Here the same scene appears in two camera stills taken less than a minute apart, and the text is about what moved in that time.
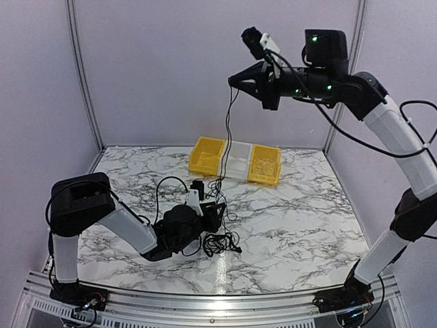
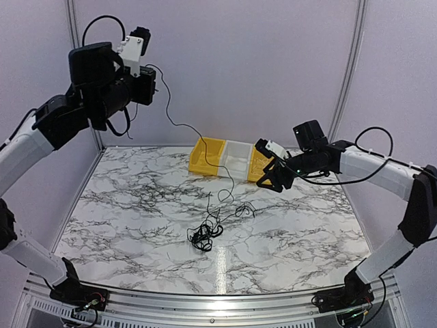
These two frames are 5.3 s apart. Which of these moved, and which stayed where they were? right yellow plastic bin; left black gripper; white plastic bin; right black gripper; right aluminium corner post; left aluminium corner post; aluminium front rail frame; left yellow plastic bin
Moved: left black gripper; right black gripper
Stayed: right aluminium corner post; white plastic bin; left yellow plastic bin; right yellow plastic bin; left aluminium corner post; aluminium front rail frame
